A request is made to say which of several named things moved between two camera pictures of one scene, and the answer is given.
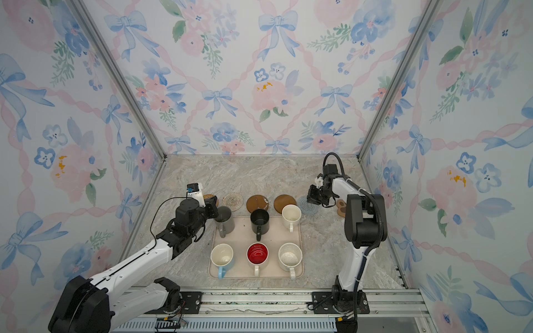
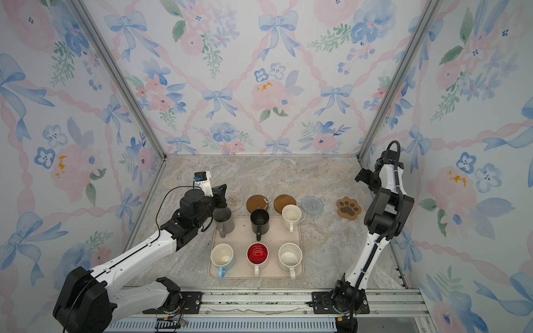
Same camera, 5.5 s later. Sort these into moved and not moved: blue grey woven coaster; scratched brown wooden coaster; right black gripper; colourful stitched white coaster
Moved: right black gripper
Not moved: blue grey woven coaster; colourful stitched white coaster; scratched brown wooden coaster
